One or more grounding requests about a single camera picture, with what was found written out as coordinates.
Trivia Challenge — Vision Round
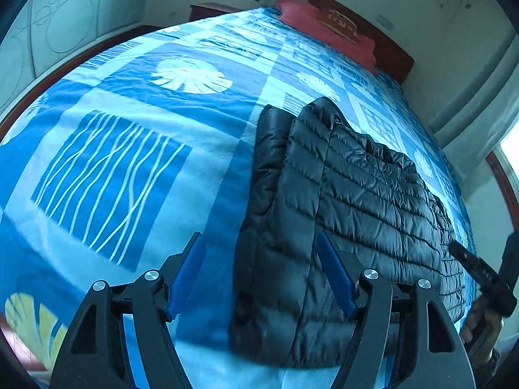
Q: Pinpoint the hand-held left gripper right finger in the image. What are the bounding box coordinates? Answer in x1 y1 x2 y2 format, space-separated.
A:
315 231 476 389

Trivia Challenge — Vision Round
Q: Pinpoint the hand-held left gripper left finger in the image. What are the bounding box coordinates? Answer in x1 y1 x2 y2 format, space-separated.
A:
49 232 206 389

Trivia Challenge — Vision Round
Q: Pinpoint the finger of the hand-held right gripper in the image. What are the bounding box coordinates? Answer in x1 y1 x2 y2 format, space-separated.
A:
501 230 519 285
449 241 496 289

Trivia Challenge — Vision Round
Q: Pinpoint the black quilted puffer jacket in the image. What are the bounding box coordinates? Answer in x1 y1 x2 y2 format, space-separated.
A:
229 97 468 369

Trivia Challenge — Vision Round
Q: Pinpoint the person's right forearm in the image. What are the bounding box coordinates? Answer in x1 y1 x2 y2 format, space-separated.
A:
472 338 519 389

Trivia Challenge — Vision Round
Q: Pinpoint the person's right hand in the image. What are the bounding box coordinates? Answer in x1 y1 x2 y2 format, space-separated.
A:
460 294 506 373

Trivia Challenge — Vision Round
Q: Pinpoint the long wooden window sill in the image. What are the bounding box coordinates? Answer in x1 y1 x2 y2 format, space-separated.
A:
486 149 519 246

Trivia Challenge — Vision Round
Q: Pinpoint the large bedroom window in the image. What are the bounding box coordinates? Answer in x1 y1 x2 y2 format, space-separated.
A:
499 129 519 165

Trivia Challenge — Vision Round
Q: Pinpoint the blue patterned bed sheet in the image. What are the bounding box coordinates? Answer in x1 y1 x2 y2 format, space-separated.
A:
0 6 476 389

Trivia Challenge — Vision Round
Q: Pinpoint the wooden headboard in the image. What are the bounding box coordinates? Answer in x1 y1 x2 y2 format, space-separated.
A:
309 0 415 87

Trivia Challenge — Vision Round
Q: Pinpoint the small brown printed cushion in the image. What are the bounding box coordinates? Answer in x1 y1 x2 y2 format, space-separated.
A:
314 7 362 46

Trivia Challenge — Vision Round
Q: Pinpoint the wooden nightstand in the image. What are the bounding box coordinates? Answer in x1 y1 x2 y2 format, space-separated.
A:
190 3 245 22

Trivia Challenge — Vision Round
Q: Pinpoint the red pillow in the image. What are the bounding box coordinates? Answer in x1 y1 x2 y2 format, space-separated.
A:
276 0 379 75

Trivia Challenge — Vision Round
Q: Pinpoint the wooden bed frame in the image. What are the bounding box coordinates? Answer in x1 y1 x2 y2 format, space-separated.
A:
0 24 163 140

